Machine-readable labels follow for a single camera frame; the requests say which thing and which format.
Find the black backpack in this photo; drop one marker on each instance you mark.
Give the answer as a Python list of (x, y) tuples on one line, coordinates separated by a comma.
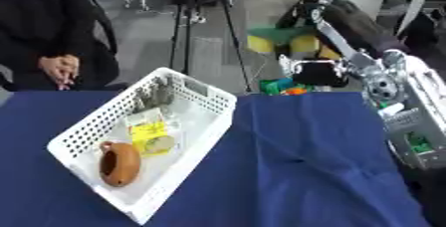
[(366, 28)]

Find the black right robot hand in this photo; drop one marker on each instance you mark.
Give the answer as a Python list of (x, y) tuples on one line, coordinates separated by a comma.
[(318, 72)]

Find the person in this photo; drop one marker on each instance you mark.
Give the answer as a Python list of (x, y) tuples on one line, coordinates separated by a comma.
[(40, 15)]

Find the black chair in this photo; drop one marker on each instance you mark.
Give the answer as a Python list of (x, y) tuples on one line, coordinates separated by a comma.
[(107, 42)]

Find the yellow snack packet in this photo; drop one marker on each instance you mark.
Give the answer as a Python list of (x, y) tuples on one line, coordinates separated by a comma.
[(148, 131)]

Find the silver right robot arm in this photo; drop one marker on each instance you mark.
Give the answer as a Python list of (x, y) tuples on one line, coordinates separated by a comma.
[(415, 111)]

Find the white perforated plastic basket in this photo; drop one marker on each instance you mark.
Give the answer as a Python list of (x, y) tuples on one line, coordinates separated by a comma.
[(191, 144)]

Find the orange toy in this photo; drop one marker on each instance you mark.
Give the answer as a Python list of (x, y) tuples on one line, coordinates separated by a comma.
[(295, 90)]

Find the green toy block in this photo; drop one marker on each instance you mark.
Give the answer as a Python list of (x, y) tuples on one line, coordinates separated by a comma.
[(274, 86)]

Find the person's left hand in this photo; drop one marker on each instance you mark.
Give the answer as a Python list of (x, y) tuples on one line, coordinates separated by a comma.
[(71, 68)]

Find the black camera tripod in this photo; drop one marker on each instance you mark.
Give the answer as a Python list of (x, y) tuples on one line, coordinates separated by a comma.
[(189, 22)]

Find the person's right hand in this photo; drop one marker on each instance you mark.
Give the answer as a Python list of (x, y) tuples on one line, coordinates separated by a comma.
[(51, 69)]

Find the green and yellow stool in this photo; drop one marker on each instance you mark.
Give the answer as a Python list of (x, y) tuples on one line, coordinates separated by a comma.
[(279, 37)]

